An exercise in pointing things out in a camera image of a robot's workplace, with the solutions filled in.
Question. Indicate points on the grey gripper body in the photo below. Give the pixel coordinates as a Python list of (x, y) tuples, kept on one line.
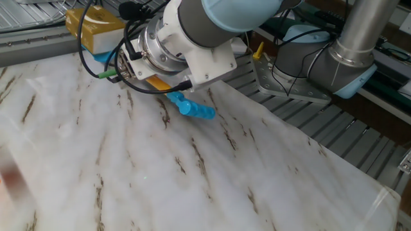
[(126, 65)]

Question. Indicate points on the gold tissue pack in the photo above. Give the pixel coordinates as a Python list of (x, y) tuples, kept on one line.
[(93, 29)]

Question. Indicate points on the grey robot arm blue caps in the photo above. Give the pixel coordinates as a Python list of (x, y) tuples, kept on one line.
[(308, 64)]

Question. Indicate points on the silver force torque sensor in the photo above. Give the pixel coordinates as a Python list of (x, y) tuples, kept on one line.
[(160, 48)]

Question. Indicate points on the white power strip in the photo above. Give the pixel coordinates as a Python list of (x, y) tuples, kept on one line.
[(239, 46)]

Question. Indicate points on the white marble pattern mat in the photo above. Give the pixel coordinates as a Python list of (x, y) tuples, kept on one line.
[(224, 160)]

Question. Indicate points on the white printed wrist mount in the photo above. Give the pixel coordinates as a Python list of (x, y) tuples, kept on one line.
[(212, 64)]

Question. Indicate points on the aluminium table edge rail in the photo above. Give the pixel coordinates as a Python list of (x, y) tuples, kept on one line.
[(32, 48)]

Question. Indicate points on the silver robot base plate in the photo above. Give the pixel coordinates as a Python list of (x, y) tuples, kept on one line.
[(273, 86)]

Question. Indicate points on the silver metal bracket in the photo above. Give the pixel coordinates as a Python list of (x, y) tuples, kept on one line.
[(405, 163)]

